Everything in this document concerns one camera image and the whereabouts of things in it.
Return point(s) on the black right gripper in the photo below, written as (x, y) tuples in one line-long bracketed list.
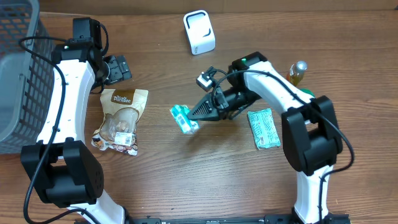
[(225, 108)]

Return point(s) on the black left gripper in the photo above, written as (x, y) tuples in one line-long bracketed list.
[(117, 69)]

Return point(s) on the teal tissue packet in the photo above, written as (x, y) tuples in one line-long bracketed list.
[(179, 113)]

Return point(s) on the white packet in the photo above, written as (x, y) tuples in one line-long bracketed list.
[(122, 110)]

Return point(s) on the teal white box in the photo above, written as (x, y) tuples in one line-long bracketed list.
[(263, 129)]

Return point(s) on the yellow oil bottle silver cap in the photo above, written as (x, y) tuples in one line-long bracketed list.
[(296, 72)]

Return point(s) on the green lid jar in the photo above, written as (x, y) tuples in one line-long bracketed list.
[(307, 91)]

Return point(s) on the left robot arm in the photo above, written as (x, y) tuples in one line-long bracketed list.
[(61, 168)]

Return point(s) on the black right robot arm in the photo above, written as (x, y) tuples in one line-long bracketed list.
[(310, 138)]

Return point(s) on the white barcode scanner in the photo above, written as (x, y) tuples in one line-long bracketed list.
[(200, 34)]

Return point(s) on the grey plastic mesh basket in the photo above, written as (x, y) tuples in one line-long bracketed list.
[(26, 80)]

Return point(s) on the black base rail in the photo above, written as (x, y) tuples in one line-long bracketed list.
[(217, 221)]

